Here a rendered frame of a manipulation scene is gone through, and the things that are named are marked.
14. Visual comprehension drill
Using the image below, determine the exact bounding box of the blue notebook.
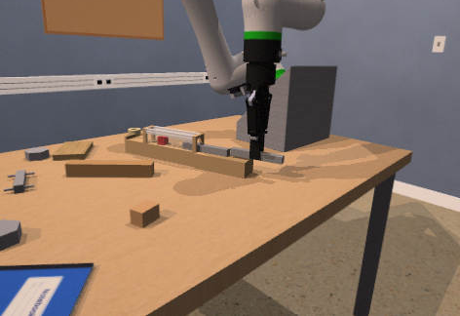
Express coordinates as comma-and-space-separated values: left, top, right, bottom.
0, 262, 94, 316

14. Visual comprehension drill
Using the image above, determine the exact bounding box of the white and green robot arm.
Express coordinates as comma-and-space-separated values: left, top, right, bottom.
181, 0, 326, 99

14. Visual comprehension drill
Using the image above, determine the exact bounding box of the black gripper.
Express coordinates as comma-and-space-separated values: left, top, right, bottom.
246, 63, 277, 160

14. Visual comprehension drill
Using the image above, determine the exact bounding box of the brown wooden bar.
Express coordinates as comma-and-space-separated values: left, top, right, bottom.
65, 160, 154, 178

